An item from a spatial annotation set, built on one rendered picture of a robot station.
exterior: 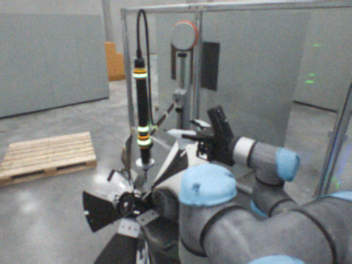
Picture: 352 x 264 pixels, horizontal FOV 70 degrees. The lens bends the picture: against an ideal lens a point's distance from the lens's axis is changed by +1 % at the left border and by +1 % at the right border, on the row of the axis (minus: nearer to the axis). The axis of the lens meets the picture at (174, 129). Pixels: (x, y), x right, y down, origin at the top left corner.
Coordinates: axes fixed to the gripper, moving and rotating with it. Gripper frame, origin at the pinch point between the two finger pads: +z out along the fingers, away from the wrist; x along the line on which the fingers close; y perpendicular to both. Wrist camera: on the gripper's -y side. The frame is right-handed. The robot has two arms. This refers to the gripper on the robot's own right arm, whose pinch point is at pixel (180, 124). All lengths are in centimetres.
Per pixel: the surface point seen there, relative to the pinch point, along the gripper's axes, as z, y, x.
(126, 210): 24, 46, -5
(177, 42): 48, -18, 60
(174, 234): 1.1, 47.0, -1.0
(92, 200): 51, 54, -5
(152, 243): 6.1, 48.8, -8.8
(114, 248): 25, 61, -13
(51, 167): 264, 154, 64
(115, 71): 663, 139, 498
